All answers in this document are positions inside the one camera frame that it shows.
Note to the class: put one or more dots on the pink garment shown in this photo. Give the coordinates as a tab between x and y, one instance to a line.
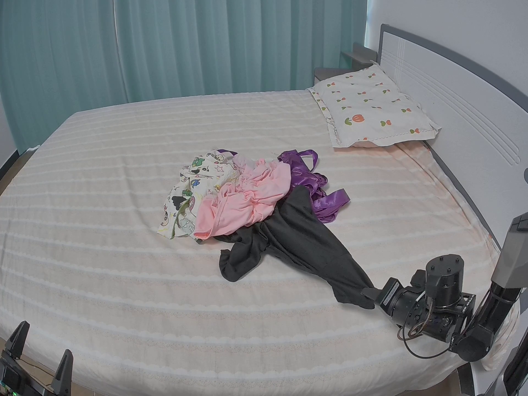
247	198

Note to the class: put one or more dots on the grey bedside table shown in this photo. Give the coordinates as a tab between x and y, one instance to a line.
363	55

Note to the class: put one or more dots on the white printed pillow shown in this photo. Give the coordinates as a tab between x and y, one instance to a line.
371	105

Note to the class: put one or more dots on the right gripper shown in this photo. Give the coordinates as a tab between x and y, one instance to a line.
406	305

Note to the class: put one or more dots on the white printed garment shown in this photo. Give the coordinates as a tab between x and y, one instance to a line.
194	180

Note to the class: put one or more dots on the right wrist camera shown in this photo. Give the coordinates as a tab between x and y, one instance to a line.
418	279

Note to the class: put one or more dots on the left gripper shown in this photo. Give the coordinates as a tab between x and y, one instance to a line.
16	380

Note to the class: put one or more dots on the bed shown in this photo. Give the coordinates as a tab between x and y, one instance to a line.
103	229

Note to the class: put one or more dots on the black polo shirt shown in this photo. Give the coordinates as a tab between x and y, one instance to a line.
305	241

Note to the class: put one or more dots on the purple garment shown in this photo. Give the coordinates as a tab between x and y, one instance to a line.
330	204

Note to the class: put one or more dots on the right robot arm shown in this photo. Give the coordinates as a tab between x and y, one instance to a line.
445	283

